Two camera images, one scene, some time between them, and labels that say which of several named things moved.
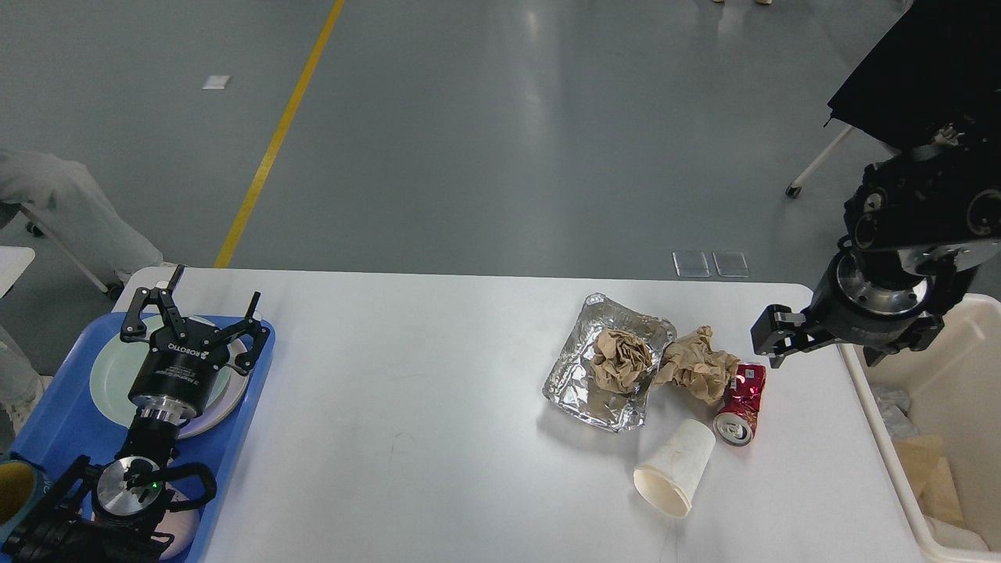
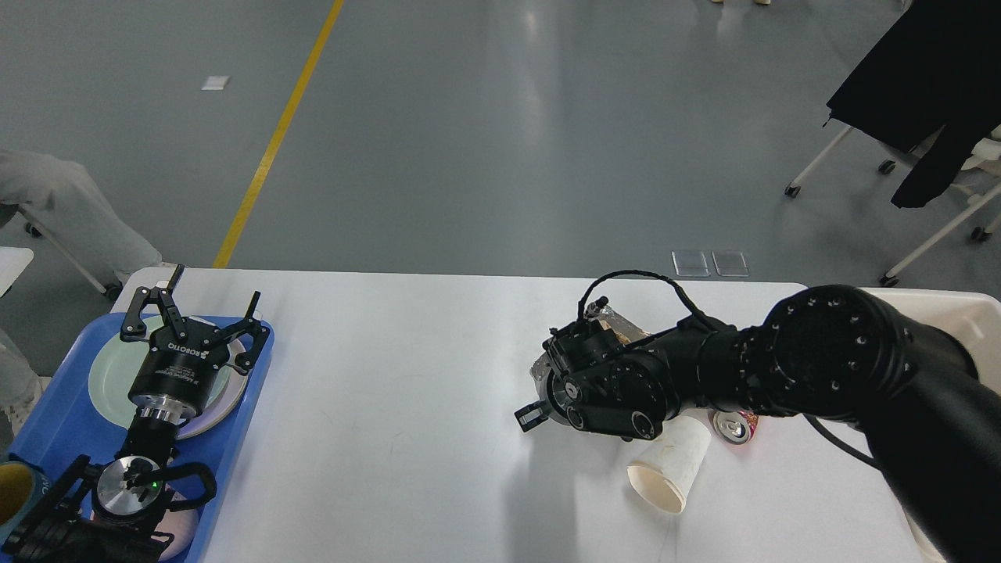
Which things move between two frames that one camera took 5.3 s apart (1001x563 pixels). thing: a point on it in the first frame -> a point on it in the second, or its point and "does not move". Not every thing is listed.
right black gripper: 848,306 -> 563,391
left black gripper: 174,380 does not move
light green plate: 112,378 does not move
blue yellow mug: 23,489 does not move
